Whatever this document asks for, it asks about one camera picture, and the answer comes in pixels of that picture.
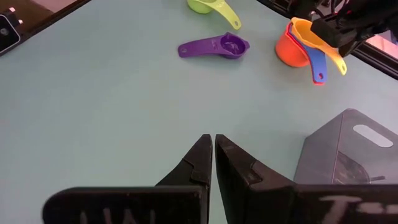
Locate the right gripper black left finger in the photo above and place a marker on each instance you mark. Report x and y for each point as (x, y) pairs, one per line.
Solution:
(196, 168)

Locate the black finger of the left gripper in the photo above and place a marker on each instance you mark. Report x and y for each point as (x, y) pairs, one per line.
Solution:
(329, 29)
(354, 46)

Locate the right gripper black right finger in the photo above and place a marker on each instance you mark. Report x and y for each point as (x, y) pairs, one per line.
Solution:
(242, 186)

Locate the yellow measuring cup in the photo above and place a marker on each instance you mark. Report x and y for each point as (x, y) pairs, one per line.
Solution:
(306, 35)

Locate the blue measuring cup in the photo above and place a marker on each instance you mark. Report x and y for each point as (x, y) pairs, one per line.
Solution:
(317, 62)

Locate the red measuring cup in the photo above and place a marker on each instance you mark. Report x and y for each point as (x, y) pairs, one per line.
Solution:
(318, 83)

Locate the purple measuring cup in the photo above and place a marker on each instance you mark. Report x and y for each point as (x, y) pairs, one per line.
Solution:
(202, 47)

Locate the green measuring cup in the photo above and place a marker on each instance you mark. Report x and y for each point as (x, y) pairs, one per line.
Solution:
(202, 6)

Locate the teal table mat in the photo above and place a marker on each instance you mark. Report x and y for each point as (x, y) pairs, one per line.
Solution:
(93, 109)

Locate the black metal table frame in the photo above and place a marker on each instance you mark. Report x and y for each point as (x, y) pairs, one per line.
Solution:
(385, 67)

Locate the black camera box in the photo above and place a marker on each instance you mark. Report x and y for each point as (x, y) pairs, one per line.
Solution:
(7, 34)

